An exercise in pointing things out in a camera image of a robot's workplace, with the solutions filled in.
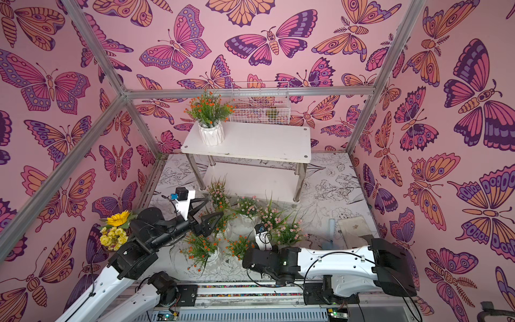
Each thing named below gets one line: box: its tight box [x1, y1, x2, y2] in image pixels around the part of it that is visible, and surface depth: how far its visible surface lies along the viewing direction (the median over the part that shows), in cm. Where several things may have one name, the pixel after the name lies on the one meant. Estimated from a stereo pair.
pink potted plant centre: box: [227, 195, 262, 236], surface depth 85 cm
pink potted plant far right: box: [276, 215, 309, 247], surface depth 76 cm
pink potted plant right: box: [258, 196, 292, 233], surface depth 79 cm
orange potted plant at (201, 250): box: [179, 227, 222, 278], surface depth 73 cm
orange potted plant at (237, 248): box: [222, 234, 256, 261], surface depth 74 cm
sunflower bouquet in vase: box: [99, 209, 138, 252], surface depth 66 cm
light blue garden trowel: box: [321, 218, 338, 251], surface depth 89 cm
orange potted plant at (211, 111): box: [183, 89, 237, 147], surface depth 74 cm
